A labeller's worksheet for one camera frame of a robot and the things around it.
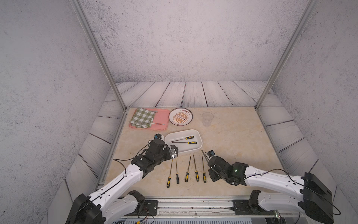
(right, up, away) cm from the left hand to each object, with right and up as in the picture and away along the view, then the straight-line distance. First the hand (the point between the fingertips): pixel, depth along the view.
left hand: (175, 151), depth 81 cm
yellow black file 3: (-4, -17, +2) cm, 17 cm away
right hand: (+21, -11, 0) cm, 24 cm away
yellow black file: (+7, +5, +20) cm, 22 cm away
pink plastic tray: (-13, +20, +35) cm, 42 cm away
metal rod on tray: (-16, +15, +29) cm, 37 cm away
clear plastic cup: (+23, +20, +27) cm, 41 cm away
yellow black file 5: (+7, -15, +4) cm, 17 cm away
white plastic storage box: (+6, +3, +20) cm, 21 cm away
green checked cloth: (-28, +19, +33) cm, 47 cm away
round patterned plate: (+2, +20, +34) cm, 39 cm away
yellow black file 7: (+17, -15, +4) cm, 23 cm away
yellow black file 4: (+1, -15, +4) cm, 15 cm away
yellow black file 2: (+9, +2, +18) cm, 20 cm away
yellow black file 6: (+13, -14, +5) cm, 19 cm away
